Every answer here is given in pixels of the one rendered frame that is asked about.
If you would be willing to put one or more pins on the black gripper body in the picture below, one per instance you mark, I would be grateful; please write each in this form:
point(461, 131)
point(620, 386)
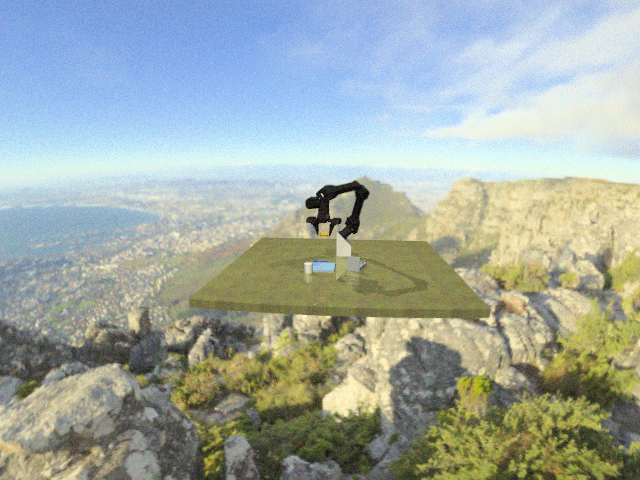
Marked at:
point(323, 211)

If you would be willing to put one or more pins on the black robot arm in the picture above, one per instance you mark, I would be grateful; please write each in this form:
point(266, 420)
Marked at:
point(331, 191)

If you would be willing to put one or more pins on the light blue square mat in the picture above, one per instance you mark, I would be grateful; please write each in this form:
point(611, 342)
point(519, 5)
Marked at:
point(321, 266)

